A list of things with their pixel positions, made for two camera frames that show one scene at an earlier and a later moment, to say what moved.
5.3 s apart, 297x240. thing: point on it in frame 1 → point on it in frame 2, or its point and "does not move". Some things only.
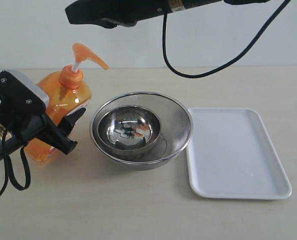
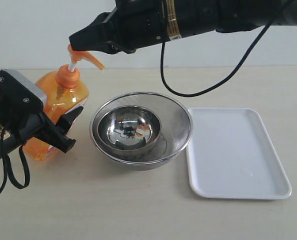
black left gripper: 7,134 does not move
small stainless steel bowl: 129,128 does not move
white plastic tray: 230,157 does not move
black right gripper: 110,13 → 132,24
